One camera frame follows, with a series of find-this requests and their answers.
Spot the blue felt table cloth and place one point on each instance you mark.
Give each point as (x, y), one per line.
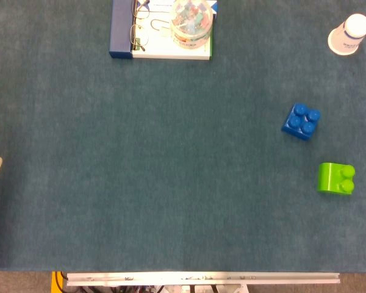
(170, 168)

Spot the blue and white book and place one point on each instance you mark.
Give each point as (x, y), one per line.
(120, 30)

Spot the green toy brick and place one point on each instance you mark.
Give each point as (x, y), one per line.
(331, 178)

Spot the white paper cup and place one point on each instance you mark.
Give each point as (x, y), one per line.
(346, 36)

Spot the yellow frame part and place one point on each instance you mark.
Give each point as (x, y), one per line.
(54, 282)

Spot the clear jar of coloured clips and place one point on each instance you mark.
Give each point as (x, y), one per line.
(190, 24)

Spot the aluminium rail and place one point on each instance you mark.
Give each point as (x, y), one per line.
(201, 278)

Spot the blue toy brick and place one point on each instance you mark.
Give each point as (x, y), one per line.
(299, 123)

